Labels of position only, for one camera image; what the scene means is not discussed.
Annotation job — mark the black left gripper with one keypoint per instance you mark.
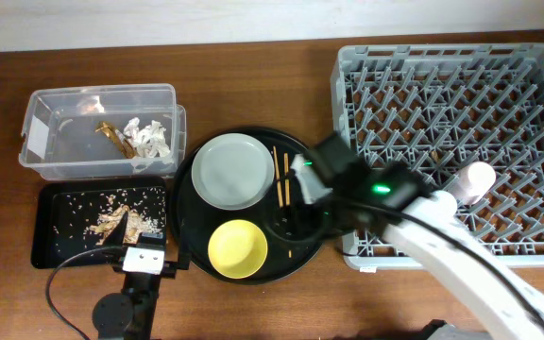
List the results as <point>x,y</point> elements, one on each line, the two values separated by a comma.
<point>183,251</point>

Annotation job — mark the yellow bowl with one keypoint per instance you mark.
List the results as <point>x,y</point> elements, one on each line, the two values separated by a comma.
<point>237,249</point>

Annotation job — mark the pink cup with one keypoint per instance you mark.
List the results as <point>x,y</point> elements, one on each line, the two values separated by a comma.
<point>473,182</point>

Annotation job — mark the white tissue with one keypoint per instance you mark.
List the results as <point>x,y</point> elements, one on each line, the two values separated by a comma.
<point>147,142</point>

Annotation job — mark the gold snack wrapper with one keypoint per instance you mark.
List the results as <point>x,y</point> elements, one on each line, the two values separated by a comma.
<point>117,138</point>

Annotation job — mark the grey plate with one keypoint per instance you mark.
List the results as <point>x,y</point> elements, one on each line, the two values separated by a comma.
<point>232,171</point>

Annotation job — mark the light blue cup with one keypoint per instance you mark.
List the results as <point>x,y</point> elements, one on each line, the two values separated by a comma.
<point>444,203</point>

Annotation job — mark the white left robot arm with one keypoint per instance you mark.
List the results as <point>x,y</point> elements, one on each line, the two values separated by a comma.
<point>129,314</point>

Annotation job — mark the grey dishwasher rack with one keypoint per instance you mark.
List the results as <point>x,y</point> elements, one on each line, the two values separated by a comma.
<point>469,103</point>

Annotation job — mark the food scraps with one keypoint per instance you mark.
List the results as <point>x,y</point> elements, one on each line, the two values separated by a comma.
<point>136,225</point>

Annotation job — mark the black rectangular tray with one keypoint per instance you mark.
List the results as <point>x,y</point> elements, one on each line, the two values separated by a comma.
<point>67,209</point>

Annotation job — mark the round black tray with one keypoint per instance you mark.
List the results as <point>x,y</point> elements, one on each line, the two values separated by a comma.
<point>202,219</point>

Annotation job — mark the clear plastic bin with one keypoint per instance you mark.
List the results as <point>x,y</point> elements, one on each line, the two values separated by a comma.
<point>62,141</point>

